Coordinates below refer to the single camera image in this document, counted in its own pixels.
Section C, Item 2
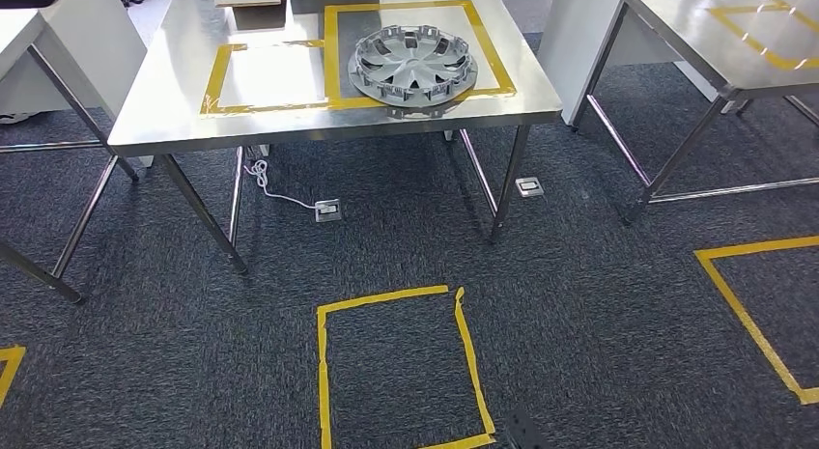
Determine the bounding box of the small yellow tape rectangle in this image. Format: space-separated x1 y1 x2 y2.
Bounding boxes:
198 39 331 119

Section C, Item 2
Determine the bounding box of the dark robot foot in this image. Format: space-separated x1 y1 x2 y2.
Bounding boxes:
504 406 547 449

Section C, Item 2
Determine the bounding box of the steel-legged table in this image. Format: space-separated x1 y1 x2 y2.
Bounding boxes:
0 7 141 305

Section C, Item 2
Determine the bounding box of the steel workbench table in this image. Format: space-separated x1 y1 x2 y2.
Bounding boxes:
106 0 565 276

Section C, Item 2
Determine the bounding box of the white panel-sided table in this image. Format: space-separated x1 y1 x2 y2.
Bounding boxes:
536 0 738 128
0 0 153 125

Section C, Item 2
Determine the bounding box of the white power cable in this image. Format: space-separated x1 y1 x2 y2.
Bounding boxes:
243 158 319 211

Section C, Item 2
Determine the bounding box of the silver plastic wheel cover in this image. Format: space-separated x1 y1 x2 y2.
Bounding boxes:
346 22 480 109

